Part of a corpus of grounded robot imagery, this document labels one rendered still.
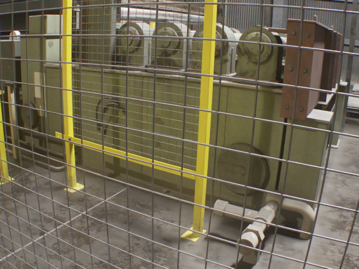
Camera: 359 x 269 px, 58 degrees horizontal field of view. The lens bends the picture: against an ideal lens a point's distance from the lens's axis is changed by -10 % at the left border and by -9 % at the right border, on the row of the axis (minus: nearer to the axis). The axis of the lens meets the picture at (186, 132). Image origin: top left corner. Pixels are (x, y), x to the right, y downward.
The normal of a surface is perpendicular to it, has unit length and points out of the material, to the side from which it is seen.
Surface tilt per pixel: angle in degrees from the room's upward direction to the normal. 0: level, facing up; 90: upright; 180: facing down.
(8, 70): 90
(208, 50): 90
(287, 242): 0
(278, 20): 90
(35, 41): 90
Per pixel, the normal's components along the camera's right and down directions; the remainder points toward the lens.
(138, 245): 0.04, -0.96
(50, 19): 0.88, 0.17
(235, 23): -0.47, 0.23
